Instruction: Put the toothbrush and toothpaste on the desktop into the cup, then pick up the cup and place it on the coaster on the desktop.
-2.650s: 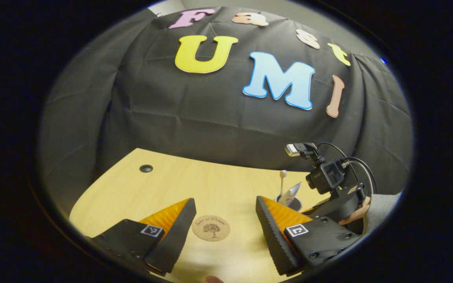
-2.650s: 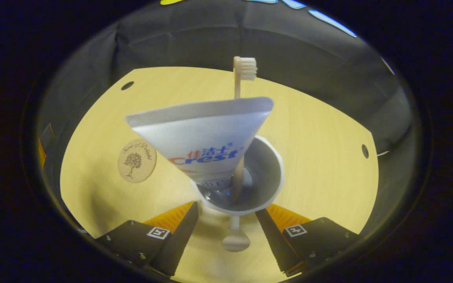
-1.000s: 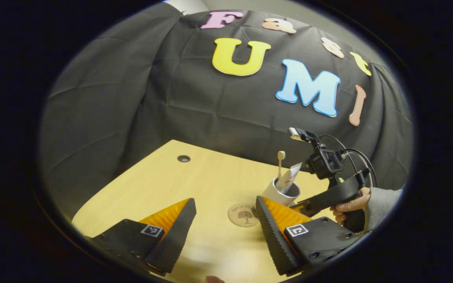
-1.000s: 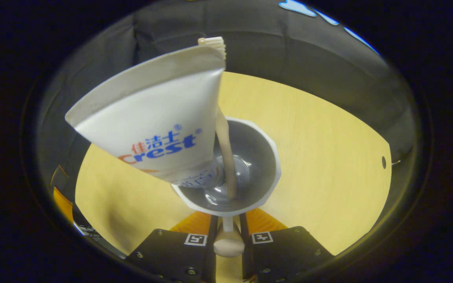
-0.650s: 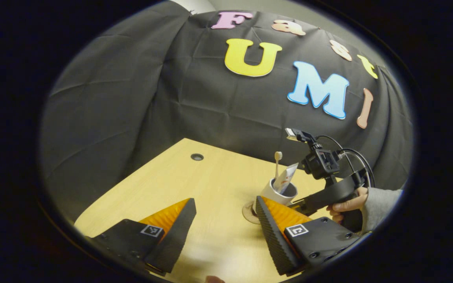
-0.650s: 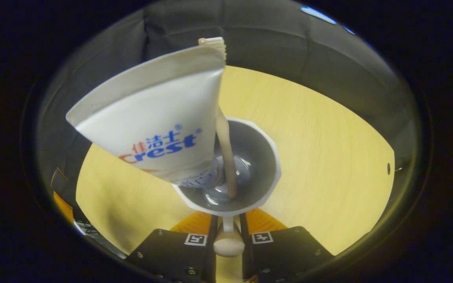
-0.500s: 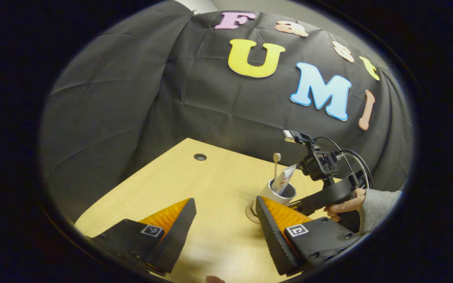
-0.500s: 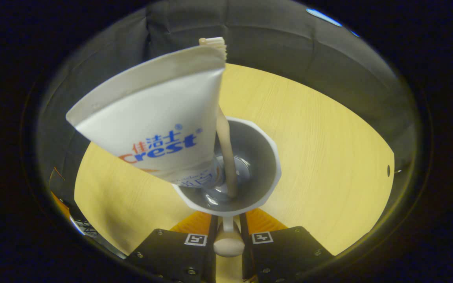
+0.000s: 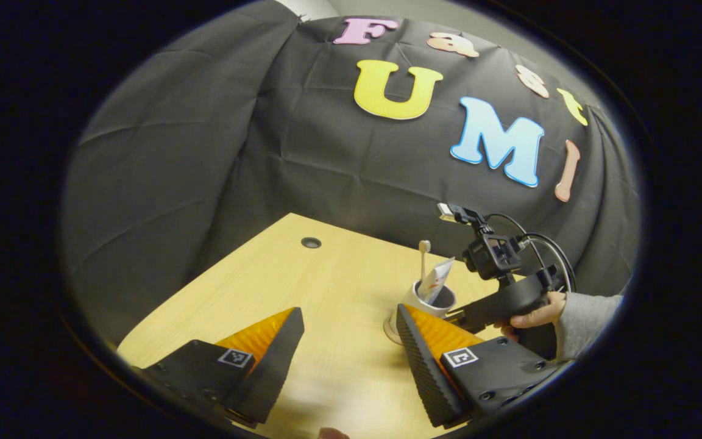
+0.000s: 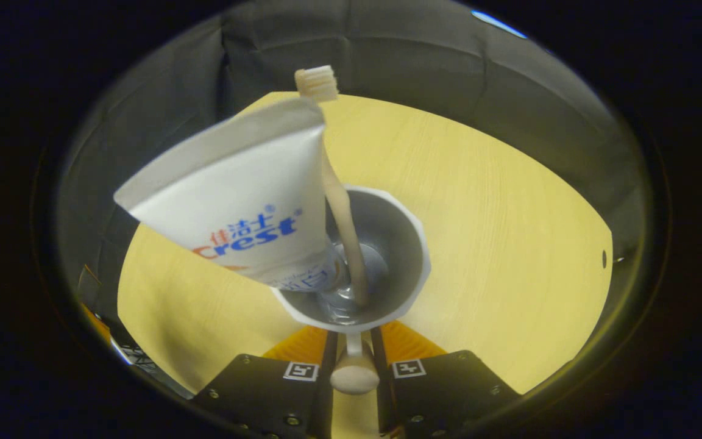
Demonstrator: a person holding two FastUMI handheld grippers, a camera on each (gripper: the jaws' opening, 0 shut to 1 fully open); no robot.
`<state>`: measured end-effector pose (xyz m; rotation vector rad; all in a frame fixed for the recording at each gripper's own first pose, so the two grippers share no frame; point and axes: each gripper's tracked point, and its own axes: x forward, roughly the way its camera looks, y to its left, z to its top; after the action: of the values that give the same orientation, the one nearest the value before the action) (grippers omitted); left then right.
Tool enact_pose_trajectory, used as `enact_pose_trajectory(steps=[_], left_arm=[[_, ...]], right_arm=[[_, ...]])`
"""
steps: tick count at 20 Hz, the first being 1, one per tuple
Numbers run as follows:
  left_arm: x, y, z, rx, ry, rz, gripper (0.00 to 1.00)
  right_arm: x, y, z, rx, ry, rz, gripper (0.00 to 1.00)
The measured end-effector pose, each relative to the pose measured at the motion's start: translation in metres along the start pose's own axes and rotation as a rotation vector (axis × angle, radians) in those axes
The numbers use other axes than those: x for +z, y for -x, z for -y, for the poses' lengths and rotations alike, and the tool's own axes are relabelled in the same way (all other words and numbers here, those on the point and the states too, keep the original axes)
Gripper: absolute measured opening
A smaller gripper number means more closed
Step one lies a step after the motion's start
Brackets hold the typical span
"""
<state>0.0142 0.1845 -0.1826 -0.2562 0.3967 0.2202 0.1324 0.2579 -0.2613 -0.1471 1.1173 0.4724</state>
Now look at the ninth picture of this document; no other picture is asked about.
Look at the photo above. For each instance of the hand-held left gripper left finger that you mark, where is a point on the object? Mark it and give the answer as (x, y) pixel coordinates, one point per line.
(272, 372)

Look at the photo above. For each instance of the white toothpaste tube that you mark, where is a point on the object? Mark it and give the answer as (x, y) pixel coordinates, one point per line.
(436, 280)

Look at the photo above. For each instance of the wooden desktop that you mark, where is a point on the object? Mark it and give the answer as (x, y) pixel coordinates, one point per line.
(339, 292)

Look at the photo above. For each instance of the black backdrop cloth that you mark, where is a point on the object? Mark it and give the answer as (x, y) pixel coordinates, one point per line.
(235, 152)

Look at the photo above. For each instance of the wooden toothbrush with white bristles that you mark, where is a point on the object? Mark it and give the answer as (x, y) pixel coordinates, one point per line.
(424, 246)

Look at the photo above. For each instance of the round cork coaster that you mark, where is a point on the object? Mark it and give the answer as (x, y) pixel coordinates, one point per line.
(389, 329)

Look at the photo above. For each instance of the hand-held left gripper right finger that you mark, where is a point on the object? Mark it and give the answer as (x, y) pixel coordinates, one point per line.
(427, 378)

